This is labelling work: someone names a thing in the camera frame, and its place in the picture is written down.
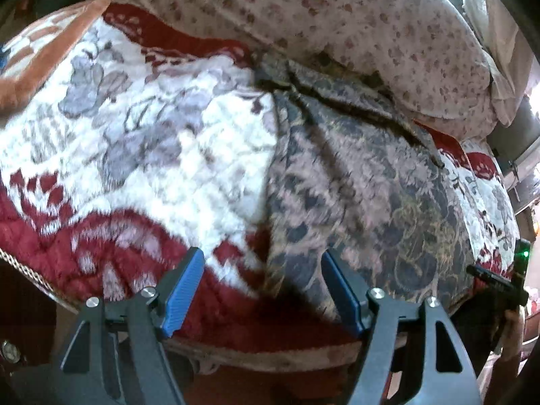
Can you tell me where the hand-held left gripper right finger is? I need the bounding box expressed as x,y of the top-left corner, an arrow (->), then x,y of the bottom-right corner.
321,249 -> 484,405

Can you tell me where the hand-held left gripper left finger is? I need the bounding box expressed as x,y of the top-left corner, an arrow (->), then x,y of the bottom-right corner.
59,247 -> 206,405

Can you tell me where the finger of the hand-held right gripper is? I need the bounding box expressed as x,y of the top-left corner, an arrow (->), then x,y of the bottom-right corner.
466,264 -> 521,304

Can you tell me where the dark floral patterned garment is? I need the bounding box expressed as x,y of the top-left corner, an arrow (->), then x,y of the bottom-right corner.
253,53 -> 477,317

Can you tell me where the person's right hand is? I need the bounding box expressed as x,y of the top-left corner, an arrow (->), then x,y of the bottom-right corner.
502,308 -> 526,359

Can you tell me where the grey appliance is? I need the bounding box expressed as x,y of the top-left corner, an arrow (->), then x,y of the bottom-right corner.
489,97 -> 540,169

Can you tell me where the red white floral fleece blanket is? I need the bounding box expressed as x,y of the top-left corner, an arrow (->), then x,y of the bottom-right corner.
0,4 -> 517,359

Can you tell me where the beige curtain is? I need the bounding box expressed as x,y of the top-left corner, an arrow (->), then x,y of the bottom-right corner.
458,0 -> 524,127

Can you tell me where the orange white patterned blanket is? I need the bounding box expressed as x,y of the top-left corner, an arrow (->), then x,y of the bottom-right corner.
0,0 -> 112,112

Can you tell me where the pink floral pillow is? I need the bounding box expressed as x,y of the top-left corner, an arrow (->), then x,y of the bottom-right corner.
95,0 -> 501,140

